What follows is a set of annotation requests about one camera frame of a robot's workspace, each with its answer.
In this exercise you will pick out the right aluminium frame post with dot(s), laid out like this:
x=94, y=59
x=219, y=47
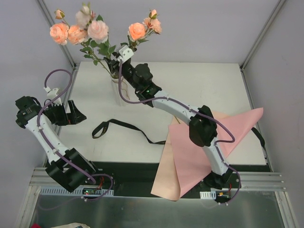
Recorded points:
x=270, y=20

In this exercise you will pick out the white ribbed ceramic vase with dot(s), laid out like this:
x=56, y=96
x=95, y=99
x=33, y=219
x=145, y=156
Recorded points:
x=115, y=89

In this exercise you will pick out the pink rose stem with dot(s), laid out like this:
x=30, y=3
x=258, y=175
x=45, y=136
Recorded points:
x=72, y=29
x=93, y=35
x=140, y=32

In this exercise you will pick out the left circuit board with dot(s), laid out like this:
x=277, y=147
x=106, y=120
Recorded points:
x=97, y=192

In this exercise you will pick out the left aluminium frame post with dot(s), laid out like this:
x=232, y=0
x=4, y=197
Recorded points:
x=58, y=31

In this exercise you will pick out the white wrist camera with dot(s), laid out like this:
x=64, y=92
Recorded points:
x=125, y=53
x=52, y=94

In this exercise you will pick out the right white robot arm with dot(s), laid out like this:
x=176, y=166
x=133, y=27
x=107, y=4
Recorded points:
x=202, y=125

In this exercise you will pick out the pink wrapping paper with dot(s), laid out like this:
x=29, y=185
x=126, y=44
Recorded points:
x=183, y=164

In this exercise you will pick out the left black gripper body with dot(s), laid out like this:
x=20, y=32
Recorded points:
x=65, y=113

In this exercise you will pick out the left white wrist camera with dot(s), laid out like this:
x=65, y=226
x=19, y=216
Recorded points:
x=52, y=94

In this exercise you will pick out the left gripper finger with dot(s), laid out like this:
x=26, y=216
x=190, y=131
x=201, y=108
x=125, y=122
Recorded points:
x=76, y=118
x=72, y=107

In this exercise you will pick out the aluminium frame post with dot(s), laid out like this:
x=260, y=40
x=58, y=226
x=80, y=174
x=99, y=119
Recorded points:
x=270, y=20
x=58, y=31

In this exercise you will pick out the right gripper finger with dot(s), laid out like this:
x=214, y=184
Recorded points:
x=114, y=70
x=112, y=63

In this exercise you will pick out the circuit board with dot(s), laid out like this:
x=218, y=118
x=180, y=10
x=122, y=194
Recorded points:
x=214, y=194
x=97, y=192

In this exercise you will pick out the right circuit board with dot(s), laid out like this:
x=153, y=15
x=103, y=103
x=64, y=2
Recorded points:
x=214, y=194

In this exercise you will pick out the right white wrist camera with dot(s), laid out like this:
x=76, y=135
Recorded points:
x=125, y=53

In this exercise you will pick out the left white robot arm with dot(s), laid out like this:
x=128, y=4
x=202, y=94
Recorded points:
x=66, y=166

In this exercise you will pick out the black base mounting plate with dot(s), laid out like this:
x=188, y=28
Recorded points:
x=130, y=179

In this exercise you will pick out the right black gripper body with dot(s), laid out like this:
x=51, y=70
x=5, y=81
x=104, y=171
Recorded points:
x=116, y=64

